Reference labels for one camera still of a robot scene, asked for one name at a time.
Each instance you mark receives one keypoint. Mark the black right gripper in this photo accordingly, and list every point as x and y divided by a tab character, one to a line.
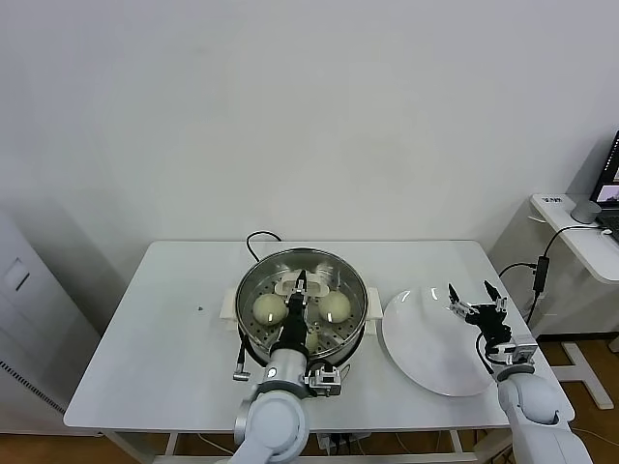
493	326

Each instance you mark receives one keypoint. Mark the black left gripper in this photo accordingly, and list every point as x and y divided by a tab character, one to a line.
296	326

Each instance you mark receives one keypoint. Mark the round glass pot lid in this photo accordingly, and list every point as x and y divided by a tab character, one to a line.
316	289

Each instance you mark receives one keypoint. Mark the white steamed baozi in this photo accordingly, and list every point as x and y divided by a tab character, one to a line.
268	309
334	307
313	342

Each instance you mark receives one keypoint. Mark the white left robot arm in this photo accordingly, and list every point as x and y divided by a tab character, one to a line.
275	420

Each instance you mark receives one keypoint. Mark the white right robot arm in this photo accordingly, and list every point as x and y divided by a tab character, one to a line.
532	406

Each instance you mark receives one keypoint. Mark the perforated steel steamer basket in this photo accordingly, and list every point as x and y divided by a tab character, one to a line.
338	356

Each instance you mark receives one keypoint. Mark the round white plate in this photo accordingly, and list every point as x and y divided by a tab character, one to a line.
425	348

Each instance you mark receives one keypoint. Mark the white desk foot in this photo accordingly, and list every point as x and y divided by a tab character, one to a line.
578	360

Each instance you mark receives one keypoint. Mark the white side desk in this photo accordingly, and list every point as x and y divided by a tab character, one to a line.
580	246

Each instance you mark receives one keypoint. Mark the grey cylindrical speaker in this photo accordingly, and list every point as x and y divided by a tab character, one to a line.
585	211

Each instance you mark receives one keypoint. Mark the white power strip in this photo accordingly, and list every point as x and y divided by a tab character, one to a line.
338	442

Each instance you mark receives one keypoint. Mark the black laptop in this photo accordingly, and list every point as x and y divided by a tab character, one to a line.
608	169

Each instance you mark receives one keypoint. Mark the white metal cabinet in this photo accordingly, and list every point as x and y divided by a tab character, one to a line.
38	314

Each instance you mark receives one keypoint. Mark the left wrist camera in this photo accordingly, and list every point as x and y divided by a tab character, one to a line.
325	380

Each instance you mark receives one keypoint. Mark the white table frame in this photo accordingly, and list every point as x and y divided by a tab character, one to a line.
170	442

